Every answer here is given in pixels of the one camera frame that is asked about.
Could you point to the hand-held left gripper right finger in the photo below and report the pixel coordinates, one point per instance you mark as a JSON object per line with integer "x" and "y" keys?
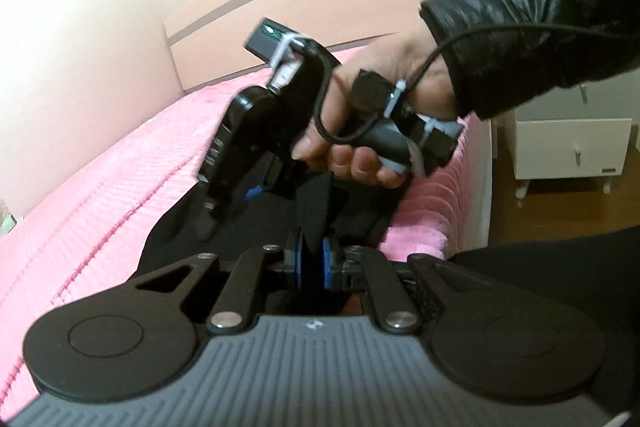
{"x": 330, "y": 264}

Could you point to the person's right hand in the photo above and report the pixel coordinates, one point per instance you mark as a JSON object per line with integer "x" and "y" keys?
{"x": 395, "y": 57}

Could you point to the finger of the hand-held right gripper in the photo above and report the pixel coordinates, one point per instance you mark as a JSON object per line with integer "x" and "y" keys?
{"x": 209, "y": 222}
{"x": 280, "y": 177}

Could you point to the small green object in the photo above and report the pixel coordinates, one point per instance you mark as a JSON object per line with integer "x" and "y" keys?
{"x": 7, "y": 222}

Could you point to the black pants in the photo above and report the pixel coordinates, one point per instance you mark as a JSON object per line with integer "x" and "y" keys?
{"x": 250, "y": 227}

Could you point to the pink blanket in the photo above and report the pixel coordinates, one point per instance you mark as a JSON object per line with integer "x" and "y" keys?
{"x": 100, "y": 187}

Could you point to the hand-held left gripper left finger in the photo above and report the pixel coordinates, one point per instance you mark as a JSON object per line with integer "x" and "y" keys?
{"x": 298, "y": 263}

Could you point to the white nightstand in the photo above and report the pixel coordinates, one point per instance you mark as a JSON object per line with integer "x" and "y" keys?
{"x": 565, "y": 147}

